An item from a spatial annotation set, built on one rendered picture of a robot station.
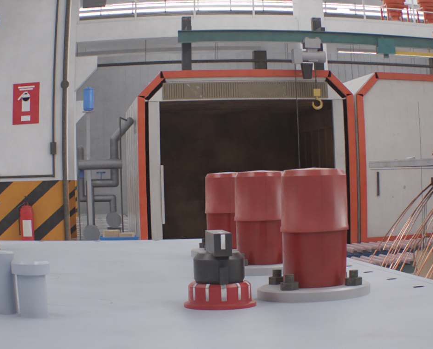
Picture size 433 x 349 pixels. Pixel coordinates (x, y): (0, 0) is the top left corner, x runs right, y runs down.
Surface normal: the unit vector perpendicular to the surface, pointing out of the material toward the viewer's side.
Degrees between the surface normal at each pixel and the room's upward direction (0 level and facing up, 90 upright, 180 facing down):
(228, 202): 89
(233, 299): 88
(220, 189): 89
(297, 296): 90
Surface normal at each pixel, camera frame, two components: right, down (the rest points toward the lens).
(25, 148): 0.14, 0.00
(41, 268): 0.76, -0.02
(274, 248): 0.46, 0.00
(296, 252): -0.65, 0.03
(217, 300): -0.08, -0.03
